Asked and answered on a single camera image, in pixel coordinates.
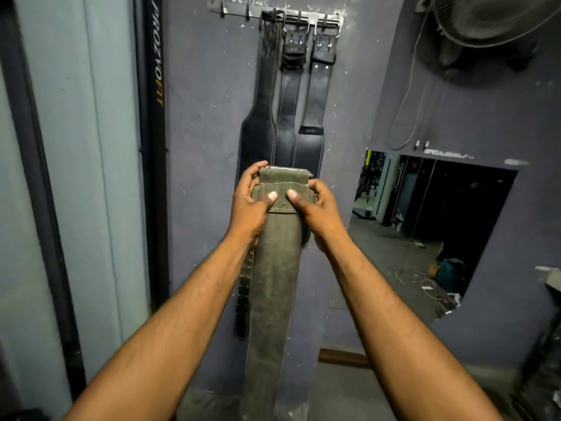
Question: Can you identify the person's right forearm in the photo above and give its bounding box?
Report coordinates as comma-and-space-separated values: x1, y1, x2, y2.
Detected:
315, 237, 505, 421

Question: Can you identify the person's right hand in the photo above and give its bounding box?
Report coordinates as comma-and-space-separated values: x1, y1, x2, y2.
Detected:
287, 178, 352, 255

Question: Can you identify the olive green weightlifting belt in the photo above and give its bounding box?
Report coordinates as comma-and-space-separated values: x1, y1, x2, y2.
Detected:
239, 166, 319, 421

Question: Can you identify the person's left forearm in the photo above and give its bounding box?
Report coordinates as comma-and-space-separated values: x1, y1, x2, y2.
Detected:
63, 234, 259, 421

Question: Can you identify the wide black leather belt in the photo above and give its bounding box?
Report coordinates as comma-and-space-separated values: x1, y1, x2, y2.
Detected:
234, 9, 285, 339

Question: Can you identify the black belt with double buckle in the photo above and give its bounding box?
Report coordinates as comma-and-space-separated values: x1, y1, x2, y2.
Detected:
271, 22, 308, 168

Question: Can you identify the brown wooden strip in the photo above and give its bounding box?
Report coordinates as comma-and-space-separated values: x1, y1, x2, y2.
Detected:
318, 347, 374, 370

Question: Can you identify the black belt with small label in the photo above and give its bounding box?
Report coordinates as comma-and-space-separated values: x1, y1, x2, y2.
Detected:
292, 16, 342, 247

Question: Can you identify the metal wall hook rack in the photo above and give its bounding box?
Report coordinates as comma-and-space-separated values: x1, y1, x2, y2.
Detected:
206, 0, 343, 30

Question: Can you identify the grey fan cable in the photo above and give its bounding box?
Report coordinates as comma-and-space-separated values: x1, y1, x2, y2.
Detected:
387, 8, 449, 152

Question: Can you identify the dark gym equipment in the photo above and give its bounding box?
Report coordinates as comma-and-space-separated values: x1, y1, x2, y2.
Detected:
510, 318, 561, 421

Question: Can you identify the black printed upright bar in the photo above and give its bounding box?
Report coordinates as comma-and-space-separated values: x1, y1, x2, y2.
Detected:
133, 0, 171, 313

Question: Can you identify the person's left hand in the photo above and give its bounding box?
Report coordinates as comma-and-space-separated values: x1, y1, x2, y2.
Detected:
225, 161, 279, 247

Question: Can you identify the grey wall fan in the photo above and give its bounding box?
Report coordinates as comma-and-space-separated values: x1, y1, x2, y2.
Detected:
414, 0, 561, 71

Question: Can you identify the white ledge piece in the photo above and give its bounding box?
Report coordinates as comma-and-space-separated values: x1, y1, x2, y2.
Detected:
535, 266, 561, 286

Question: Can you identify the wall mirror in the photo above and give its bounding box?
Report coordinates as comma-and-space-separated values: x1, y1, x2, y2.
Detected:
326, 149, 520, 323

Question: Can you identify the dark vertical pipe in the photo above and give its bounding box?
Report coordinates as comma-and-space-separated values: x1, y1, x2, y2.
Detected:
0, 0, 87, 401

